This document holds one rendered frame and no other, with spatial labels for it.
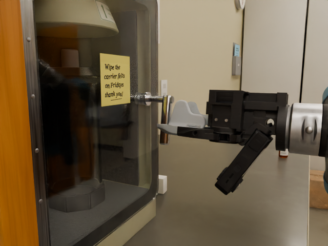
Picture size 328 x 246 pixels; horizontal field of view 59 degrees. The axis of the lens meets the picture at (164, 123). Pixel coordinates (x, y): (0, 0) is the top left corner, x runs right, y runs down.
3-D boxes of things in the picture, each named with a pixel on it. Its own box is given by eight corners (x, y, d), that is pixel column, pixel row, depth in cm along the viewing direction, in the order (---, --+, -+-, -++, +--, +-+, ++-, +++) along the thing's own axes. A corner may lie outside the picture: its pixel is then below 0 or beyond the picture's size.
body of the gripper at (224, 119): (217, 93, 52) (291, 95, 46) (214, 141, 52) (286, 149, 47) (204, 89, 45) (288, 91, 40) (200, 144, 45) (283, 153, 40)
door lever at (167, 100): (147, 142, 55) (140, 142, 53) (150, 92, 55) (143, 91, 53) (172, 145, 53) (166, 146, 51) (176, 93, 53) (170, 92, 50)
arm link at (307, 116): (317, 153, 45) (318, 159, 38) (284, 150, 47) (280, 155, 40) (320, 105, 45) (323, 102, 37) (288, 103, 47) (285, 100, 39)
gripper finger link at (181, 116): (159, 99, 52) (210, 101, 48) (157, 132, 52) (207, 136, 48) (152, 98, 49) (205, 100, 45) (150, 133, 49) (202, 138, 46)
